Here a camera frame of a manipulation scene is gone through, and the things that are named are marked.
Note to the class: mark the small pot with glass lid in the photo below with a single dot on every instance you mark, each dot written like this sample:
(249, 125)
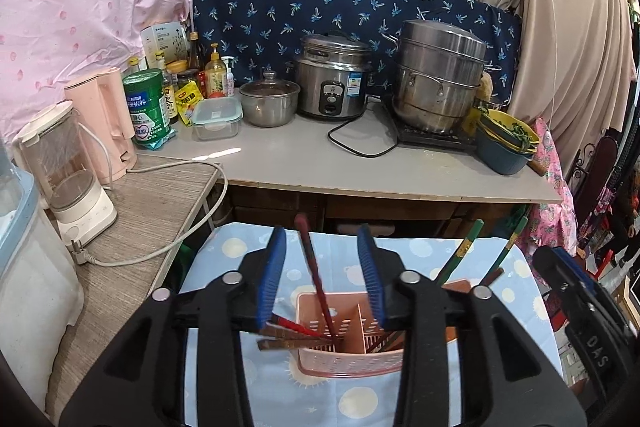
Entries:
(270, 104)

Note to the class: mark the green tin can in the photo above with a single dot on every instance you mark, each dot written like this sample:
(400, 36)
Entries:
(147, 107)

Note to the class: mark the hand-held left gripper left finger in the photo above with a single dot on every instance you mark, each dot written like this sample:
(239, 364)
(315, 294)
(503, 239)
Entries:
(272, 282)

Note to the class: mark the yellow sponge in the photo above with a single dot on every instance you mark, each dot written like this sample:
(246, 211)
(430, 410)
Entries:
(484, 87)

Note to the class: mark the clear food container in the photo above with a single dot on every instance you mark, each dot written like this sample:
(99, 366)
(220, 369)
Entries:
(216, 119)

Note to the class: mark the white drink bottle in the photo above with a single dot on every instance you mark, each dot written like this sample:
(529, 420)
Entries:
(170, 99)

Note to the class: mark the bright red chopstick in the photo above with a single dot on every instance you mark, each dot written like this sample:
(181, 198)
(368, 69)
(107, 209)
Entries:
(295, 324)

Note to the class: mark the green chopstick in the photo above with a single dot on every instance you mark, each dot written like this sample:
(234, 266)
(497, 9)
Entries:
(507, 242)
(462, 247)

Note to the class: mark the pink perforated utensil basket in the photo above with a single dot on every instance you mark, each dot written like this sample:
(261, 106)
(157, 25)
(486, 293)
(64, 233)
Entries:
(345, 362)

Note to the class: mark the yellow snack packet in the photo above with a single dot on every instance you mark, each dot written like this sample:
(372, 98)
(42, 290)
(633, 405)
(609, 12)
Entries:
(189, 104)

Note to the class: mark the stainless steel steamer pot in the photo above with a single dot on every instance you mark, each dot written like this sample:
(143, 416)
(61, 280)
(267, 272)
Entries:
(435, 72)

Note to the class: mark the dark red chopstick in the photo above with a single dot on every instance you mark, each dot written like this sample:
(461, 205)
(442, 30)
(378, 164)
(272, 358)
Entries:
(312, 267)

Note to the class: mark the stainless steel rice cooker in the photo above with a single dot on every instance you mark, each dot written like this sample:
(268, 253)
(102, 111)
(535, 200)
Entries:
(332, 77)

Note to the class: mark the dark wooden chair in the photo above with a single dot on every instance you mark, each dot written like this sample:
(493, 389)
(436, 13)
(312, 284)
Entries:
(600, 167)

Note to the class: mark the white blender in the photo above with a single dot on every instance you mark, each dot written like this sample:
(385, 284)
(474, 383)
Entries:
(75, 187)

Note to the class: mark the stacked blue and yellow bowls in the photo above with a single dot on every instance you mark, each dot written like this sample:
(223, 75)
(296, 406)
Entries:
(500, 152)

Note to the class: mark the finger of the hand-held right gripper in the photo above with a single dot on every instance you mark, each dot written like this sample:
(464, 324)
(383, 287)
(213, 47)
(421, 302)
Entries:
(555, 272)

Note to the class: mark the pink floral cloth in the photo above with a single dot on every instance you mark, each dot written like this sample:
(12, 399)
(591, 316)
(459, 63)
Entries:
(555, 187)

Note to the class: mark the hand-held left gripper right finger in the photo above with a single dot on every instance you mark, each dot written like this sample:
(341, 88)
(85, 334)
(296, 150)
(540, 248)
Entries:
(372, 282)

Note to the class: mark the white carton box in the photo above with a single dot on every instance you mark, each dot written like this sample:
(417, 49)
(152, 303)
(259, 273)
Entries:
(162, 42)

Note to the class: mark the light blue patterned tablecloth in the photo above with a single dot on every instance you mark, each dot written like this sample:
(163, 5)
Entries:
(325, 402)

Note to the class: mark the pink electric kettle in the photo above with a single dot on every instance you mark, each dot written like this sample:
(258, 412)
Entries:
(107, 117)

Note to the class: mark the dark glass bottle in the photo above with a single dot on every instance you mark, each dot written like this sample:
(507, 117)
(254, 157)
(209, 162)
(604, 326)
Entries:
(195, 54)

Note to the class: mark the white bin with blue lid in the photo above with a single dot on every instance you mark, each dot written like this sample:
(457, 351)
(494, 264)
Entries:
(30, 287)

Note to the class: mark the small white pump bottle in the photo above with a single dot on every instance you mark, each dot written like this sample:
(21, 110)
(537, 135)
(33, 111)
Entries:
(229, 79)

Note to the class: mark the navy palm print cloth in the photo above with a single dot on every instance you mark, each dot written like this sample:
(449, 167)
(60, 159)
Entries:
(260, 17)

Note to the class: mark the black induction cooktop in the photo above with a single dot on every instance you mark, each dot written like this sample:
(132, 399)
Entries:
(430, 139)

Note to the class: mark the yellow pump soap bottle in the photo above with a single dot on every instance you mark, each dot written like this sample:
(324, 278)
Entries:
(215, 77)

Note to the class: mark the hanging clothes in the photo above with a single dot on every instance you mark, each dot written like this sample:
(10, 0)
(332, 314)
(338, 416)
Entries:
(625, 107)

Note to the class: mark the grey top wooden cabinet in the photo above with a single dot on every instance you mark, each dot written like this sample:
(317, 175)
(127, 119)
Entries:
(310, 167)

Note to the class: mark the wood grain side table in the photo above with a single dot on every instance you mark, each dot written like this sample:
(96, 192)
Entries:
(150, 202)

